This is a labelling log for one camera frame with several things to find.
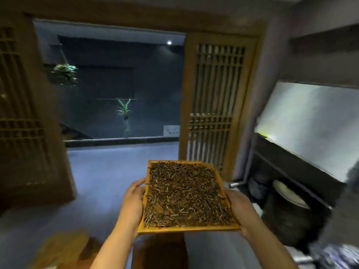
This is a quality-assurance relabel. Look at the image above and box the person's right hand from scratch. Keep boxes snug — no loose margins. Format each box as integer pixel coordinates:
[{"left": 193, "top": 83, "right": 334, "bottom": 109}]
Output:
[{"left": 224, "top": 188, "right": 263, "bottom": 240}]

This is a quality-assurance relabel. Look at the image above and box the person's left hand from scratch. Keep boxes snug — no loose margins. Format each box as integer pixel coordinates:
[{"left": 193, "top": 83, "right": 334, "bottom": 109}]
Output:
[{"left": 119, "top": 178, "right": 146, "bottom": 228}]

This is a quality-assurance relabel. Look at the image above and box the square wooden tray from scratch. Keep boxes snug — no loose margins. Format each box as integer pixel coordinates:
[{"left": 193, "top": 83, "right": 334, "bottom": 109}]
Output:
[{"left": 137, "top": 160, "right": 241, "bottom": 234}]

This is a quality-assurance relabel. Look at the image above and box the person's right forearm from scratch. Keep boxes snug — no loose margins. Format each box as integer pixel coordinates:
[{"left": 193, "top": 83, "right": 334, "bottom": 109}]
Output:
[{"left": 245, "top": 221, "right": 299, "bottom": 269}]

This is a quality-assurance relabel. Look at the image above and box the person's left forearm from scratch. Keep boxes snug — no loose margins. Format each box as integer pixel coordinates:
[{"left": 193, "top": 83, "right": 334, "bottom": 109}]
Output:
[{"left": 90, "top": 216, "right": 138, "bottom": 269}]

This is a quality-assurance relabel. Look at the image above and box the pile of dried tea leaves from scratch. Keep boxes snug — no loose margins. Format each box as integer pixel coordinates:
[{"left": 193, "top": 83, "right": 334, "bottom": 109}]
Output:
[{"left": 144, "top": 162, "right": 234, "bottom": 228}]

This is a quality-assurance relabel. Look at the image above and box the dark round pot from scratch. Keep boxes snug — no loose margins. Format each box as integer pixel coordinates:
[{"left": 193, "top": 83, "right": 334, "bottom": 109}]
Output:
[{"left": 262, "top": 180, "right": 323, "bottom": 250}]

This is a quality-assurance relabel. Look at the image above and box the wooden stool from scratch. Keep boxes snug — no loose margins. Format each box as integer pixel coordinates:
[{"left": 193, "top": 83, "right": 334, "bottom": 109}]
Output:
[{"left": 131, "top": 233, "right": 189, "bottom": 269}]

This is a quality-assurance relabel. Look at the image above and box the hanging green spiky plant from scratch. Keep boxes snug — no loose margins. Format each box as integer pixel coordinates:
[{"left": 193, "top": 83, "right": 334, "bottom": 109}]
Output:
[{"left": 117, "top": 98, "right": 132, "bottom": 135}]

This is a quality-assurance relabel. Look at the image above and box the wooden lattice door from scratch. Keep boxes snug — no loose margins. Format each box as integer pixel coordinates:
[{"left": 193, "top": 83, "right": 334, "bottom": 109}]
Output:
[
  {"left": 0, "top": 13, "right": 77, "bottom": 208},
  {"left": 178, "top": 32, "right": 259, "bottom": 182}
]

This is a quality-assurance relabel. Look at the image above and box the wooden bench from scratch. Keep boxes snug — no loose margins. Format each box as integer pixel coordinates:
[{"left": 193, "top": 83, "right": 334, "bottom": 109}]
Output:
[{"left": 28, "top": 230, "right": 102, "bottom": 269}]

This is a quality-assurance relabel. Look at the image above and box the stainless steel work table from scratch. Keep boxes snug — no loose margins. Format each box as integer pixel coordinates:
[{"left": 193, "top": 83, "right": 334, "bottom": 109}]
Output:
[{"left": 229, "top": 81, "right": 359, "bottom": 210}]

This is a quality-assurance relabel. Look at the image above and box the hanging green leafy plant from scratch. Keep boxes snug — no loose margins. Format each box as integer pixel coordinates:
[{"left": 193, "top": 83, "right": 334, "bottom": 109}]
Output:
[{"left": 52, "top": 63, "right": 79, "bottom": 86}]

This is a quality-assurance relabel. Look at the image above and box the white wall sign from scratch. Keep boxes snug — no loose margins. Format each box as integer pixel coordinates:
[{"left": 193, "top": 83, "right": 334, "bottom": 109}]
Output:
[{"left": 163, "top": 125, "right": 180, "bottom": 137}]

